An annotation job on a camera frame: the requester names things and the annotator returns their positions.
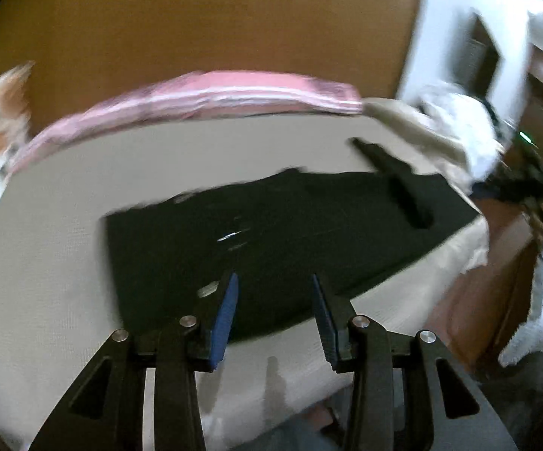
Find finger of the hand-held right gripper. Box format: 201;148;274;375
349;137;435;230

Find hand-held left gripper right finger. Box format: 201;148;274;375
312;274;519;451

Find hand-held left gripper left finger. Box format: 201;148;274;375
29;271;240;451

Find black pants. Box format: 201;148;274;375
105;166;481;346

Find beige folded cloth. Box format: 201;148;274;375
363;98;474;193

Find brown wooden furniture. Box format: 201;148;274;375
483;211;542;362

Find pink striped baby pillow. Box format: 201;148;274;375
11;70;364;174

